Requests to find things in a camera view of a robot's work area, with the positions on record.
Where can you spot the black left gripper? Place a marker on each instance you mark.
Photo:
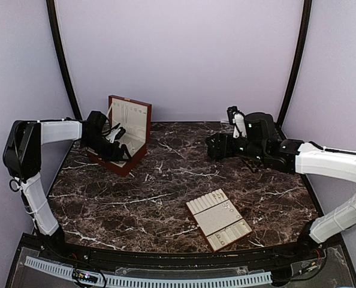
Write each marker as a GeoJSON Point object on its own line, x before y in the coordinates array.
{"type": "Point", "coordinates": [113, 156]}

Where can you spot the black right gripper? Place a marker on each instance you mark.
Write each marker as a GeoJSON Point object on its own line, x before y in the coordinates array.
{"type": "Point", "coordinates": [227, 152]}

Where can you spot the red jewelry tray insert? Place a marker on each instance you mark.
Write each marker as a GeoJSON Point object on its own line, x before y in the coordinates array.
{"type": "Point", "coordinates": [220, 222]}

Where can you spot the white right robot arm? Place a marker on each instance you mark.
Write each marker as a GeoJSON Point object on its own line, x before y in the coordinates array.
{"type": "Point", "coordinates": [302, 158]}

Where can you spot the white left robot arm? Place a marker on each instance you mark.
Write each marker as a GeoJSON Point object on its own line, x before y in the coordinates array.
{"type": "Point", "coordinates": [22, 158]}

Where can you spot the red open jewelry box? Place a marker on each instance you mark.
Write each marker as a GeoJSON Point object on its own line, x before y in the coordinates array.
{"type": "Point", "coordinates": [130, 124]}

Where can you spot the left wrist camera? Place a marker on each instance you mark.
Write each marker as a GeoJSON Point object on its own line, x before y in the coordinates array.
{"type": "Point", "coordinates": [103, 126]}

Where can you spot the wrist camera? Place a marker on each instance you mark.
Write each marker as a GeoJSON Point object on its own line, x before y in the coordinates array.
{"type": "Point", "coordinates": [254, 127]}
{"type": "Point", "coordinates": [103, 126]}

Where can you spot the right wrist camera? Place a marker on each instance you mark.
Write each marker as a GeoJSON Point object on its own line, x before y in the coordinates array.
{"type": "Point", "coordinates": [254, 127]}

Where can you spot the black front table rail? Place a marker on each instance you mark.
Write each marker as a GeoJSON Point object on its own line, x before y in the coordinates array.
{"type": "Point", "coordinates": [276, 257]}

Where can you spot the white slotted cable duct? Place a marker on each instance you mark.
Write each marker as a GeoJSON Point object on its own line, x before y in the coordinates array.
{"type": "Point", "coordinates": [144, 278]}

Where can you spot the left black frame post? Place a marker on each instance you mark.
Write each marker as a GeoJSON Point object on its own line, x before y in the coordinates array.
{"type": "Point", "coordinates": [62, 62]}

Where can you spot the black frame post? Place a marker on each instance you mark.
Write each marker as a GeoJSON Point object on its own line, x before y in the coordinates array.
{"type": "Point", "coordinates": [295, 68]}
{"type": "Point", "coordinates": [62, 62]}

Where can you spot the right black frame post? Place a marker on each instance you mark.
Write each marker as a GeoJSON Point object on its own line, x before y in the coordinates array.
{"type": "Point", "coordinates": [295, 68]}

